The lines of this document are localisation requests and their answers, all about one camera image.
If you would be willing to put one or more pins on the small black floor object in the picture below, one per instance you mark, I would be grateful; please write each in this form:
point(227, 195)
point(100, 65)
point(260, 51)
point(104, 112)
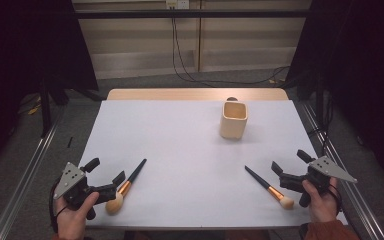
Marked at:
point(70, 142)

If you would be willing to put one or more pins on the black metal stand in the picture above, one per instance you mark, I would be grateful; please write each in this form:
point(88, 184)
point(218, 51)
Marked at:
point(45, 110)

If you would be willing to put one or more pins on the black curtain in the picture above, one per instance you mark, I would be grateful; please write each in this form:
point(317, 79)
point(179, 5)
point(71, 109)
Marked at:
point(20, 50)
point(363, 66)

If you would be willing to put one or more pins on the white table sheet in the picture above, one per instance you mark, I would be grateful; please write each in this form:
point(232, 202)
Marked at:
point(186, 160)

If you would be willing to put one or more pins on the large round makeup brush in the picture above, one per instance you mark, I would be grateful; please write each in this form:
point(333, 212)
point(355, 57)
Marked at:
point(114, 205)

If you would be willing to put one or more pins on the person's right hand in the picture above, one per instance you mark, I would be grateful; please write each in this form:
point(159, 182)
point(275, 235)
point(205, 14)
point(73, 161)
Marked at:
point(323, 205)

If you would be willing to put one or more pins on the small makeup brush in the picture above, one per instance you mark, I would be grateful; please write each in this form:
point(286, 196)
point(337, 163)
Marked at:
point(286, 202)

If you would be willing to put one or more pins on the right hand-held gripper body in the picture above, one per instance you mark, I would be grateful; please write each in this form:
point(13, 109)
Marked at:
point(316, 176)

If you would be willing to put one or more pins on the person's left hand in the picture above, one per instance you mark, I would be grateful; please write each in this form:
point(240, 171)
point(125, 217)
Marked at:
point(71, 221)

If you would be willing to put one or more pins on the cream square cup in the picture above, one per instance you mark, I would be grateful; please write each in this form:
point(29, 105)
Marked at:
point(233, 128)

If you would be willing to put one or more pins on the white wall socket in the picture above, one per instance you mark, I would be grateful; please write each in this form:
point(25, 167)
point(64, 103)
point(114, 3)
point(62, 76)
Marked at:
point(176, 4)

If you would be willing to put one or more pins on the small dark round object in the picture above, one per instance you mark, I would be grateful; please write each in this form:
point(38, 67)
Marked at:
point(232, 98)

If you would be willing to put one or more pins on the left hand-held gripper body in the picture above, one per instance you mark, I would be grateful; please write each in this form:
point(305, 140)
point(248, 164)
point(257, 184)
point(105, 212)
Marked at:
point(75, 190)

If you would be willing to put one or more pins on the black horizontal bar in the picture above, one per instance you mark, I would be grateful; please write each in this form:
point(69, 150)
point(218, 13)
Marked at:
point(130, 14)

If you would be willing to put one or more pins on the aluminium floor rail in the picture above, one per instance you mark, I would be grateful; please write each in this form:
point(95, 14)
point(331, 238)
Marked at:
point(22, 190)
point(360, 208)

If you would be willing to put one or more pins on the yellow floor tape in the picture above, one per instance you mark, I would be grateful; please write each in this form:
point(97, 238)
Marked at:
point(33, 110)

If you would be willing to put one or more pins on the wooden table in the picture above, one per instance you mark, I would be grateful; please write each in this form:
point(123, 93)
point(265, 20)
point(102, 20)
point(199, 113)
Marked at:
point(180, 94)

